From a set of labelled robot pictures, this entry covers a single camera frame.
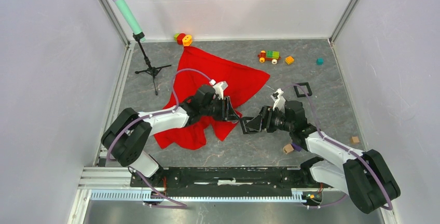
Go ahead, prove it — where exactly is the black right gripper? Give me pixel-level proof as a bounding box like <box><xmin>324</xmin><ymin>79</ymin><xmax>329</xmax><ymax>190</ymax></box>
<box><xmin>244</xmin><ymin>105</ymin><xmax>293</xmax><ymax>133</ymax></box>

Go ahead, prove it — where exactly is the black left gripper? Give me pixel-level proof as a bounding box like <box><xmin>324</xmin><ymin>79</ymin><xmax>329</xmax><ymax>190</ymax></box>
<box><xmin>201</xmin><ymin>96</ymin><xmax>239</xmax><ymax>122</ymax></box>

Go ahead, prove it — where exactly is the black square frame box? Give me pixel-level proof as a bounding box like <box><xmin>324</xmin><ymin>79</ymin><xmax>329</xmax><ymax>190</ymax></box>
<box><xmin>293</xmin><ymin>82</ymin><xmax>313</xmax><ymax>98</ymax></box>

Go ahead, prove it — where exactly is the red garment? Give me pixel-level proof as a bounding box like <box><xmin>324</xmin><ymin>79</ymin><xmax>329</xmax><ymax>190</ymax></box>
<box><xmin>154</xmin><ymin>46</ymin><xmax>270</xmax><ymax>150</ymax></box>

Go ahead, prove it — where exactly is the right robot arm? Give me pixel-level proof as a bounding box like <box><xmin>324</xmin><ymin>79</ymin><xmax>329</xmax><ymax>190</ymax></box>
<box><xmin>240</xmin><ymin>101</ymin><xmax>401</xmax><ymax>214</ymax></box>

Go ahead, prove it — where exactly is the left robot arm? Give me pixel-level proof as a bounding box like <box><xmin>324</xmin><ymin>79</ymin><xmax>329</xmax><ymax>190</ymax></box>
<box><xmin>101</xmin><ymin>81</ymin><xmax>240</xmax><ymax>187</ymax></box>

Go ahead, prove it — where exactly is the wooden letter cube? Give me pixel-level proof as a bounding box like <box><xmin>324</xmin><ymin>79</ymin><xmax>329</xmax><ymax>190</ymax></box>
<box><xmin>282</xmin><ymin>144</ymin><xmax>295</xmax><ymax>154</ymax></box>

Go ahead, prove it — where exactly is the purple lego brick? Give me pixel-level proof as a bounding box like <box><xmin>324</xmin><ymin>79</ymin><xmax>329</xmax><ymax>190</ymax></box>
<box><xmin>290</xmin><ymin>143</ymin><xmax>303</xmax><ymax>152</ymax></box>

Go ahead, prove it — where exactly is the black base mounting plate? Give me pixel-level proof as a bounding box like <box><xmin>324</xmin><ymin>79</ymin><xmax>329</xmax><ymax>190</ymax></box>
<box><xmin>129</xmin><ymin>166</ymin><xmax>329</xmax><ymax>197</ymax></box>

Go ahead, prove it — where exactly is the colourful toy train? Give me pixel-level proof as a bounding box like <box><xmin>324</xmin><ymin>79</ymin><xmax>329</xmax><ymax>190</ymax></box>
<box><xmin>257</xmin><ymin>50</ymin><xmax>281</xmax><ymax>65</ymax></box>

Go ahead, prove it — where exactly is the orange lego brick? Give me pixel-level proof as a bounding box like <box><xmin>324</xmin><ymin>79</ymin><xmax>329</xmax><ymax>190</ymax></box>
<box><xmin>284</xmin><ymin>56</ymin><xmax>295</xmax><ymax>65</ymax></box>

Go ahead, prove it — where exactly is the orange toy block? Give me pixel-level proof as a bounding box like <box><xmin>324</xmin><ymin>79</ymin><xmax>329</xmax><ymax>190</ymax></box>
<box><xmin>182</xmin><ymin>35</ymin><xmax>193</xmax><ymax>47</ymax></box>

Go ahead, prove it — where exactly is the black tripod stand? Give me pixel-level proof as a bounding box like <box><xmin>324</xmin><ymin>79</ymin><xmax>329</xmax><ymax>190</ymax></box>
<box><xmin>132</xmin><ymin>32</ymin><xmax>172</xmax><ymax>96</ymax></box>

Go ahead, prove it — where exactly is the red toy block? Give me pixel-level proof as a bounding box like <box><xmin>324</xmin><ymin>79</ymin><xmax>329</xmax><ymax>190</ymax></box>
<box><xmin>176</xmin><ymin>33</ymin><xmax>186</xmax><ymax>45</ymax></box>

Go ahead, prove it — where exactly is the small wooden cube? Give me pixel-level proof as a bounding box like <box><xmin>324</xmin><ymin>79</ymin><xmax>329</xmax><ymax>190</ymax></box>
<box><xmin>350</xmin><ymin>136</ymin><xmax>361</xmax><ymax>144</ymax></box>

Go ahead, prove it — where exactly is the mint green microphone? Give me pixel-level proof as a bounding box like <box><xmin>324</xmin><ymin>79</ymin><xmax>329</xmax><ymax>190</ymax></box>
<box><xmin>112</xmin><ymin>0</ymin><xmax>145</xmax><ymax>41</ymax></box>

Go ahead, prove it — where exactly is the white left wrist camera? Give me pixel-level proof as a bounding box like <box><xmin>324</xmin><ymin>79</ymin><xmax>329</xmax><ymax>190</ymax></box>
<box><xmin>212</xmin><ymin>81</ymin><xmax>228</xmax><ymax>100</ymax></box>

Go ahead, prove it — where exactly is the slotted cable duct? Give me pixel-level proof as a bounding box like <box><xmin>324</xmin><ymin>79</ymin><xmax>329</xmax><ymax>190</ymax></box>
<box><xmin>90</xmin><ymin>189</ymin><xmax>306</xmax><ymax>203</ymax></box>

